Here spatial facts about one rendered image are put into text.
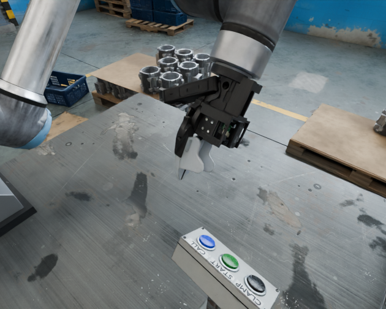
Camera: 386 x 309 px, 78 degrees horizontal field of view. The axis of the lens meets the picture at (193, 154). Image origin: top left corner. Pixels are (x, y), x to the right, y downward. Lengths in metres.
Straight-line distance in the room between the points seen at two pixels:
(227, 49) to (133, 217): 0.60
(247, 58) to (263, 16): 0.06
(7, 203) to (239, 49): 0.77
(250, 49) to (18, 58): 0.66
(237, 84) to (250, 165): 0.61
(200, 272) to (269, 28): 0.38
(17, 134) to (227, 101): 0.64
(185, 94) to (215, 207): 0.48
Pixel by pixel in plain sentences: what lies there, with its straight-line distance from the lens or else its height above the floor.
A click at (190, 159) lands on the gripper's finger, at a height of 1.18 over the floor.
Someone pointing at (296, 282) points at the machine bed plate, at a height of 0.80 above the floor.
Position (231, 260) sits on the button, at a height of 1.07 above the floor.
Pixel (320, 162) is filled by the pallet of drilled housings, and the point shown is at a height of 0.02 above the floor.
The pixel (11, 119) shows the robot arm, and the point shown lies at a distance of 0.85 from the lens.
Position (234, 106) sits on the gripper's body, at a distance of 0.38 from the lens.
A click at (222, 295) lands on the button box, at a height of 1.06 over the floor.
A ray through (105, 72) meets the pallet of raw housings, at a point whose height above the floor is 0.35.
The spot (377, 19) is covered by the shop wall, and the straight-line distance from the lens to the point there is 5.49.
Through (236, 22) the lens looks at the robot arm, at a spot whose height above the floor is 1.37.
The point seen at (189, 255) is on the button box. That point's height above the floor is 1.07.
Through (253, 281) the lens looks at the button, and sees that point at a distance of 0.42.
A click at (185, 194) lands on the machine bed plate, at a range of 0.84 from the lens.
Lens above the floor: 1.47
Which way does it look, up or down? 43 degrees down
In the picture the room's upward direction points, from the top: straight up
